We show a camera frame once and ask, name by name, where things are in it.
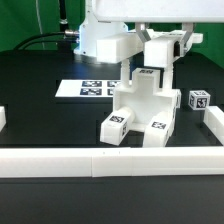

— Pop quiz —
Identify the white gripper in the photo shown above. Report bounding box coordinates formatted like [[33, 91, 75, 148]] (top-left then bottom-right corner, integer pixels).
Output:
[[92, 0, 224, 55]]

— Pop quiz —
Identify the white right fence bar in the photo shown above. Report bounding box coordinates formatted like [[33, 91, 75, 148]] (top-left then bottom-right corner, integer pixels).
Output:
[[204, 106, 224, 146]]

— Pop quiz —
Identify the white chair seat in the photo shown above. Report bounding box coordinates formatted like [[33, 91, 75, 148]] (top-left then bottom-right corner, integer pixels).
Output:
[[113, 68, 181, 132]]

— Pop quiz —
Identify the white base tag plate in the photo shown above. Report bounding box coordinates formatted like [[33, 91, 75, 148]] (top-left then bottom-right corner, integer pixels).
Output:
[[55, 80, 120, 97]]

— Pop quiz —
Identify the white left fence piece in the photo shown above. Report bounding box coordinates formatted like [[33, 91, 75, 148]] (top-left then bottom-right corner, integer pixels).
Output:
[[0, 106, 6, 132]]

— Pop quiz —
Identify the black pole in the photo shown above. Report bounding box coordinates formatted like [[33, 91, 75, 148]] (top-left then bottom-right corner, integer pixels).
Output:
[[58, 0, 68, 32]]

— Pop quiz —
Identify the white fence bar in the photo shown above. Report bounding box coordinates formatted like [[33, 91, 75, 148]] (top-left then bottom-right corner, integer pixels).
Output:
[[204, 106, 224, 146], [0, 147, 224, 178]]

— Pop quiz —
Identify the white chair back frame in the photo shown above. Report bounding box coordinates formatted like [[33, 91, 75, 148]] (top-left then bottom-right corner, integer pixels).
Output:
[[96, 29, 203, 89]]

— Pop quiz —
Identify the white front fence bar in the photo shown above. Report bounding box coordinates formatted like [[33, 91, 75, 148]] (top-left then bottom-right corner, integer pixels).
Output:
[[0, 147, 224, 178]]

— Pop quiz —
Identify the black cable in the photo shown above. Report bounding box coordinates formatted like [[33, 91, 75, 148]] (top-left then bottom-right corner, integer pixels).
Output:
[[13, 29, 81, 51]]

